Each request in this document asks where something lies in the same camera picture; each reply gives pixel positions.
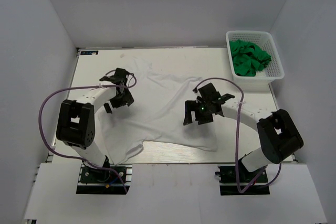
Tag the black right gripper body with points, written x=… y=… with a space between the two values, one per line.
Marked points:
x=205 y=114

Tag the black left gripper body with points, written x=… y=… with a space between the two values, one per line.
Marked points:
x=122 y=99

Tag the white t shirt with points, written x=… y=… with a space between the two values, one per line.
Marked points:
x=157 y=114

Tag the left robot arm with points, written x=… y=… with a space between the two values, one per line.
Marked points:
x=76 y=123

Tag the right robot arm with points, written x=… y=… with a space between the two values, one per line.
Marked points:
x=278 y=135

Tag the blue label sticker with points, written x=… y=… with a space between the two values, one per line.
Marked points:
x=89 y=52

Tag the white plastic basket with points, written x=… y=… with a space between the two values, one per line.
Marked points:
x=264 y=40

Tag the green t shirt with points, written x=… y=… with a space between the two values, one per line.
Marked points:
x=248 y=58

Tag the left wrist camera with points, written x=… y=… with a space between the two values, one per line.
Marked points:
x=118 y=77

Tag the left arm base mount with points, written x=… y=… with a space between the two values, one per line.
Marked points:
x=98 y=182

